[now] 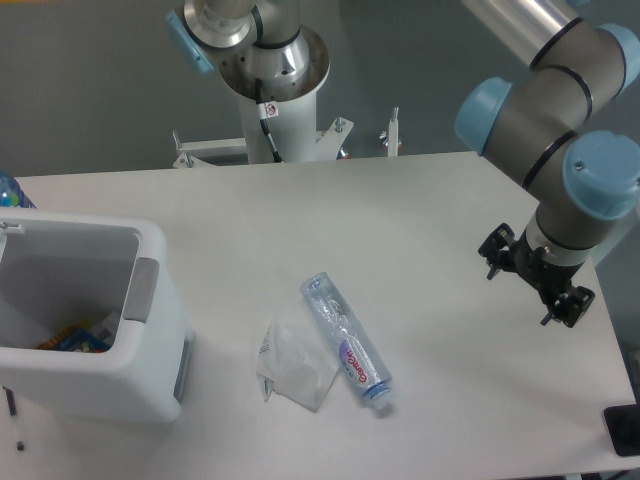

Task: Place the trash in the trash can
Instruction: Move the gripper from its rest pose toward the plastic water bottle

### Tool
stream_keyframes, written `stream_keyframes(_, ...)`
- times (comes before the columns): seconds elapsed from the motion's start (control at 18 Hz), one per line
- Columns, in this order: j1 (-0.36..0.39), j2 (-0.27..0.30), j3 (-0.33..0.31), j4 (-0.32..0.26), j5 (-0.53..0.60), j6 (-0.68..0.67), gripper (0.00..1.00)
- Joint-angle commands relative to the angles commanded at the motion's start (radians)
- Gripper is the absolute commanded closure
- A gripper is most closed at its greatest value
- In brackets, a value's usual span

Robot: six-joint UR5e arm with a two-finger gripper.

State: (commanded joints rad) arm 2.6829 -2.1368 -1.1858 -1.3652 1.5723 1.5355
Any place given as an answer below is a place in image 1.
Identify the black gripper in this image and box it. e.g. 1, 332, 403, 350
478, 223, 595, 328

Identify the clear plastic water bottle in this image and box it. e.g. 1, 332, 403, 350
300, 272, 393, 418

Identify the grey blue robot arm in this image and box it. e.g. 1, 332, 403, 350
165, 1, 639, 327

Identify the white trash can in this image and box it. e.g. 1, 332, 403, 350
1, 208, 194, 423

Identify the black device at table edge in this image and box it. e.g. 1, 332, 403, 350
603, 404, 639, 457

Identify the clear plastic wrapper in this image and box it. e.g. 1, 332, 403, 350
256, 310, 338, 412

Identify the colourful snack bag in bin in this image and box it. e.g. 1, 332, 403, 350
36, 321, 112, 353

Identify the blue bottle at table edge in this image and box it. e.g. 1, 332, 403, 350
0, 172, 36, 208

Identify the black pen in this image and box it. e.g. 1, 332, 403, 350
3, 386, 25, 452

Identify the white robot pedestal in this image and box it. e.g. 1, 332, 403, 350
173, 26, 354, 169

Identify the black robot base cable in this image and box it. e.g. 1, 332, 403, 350
253, 77, 285, 164

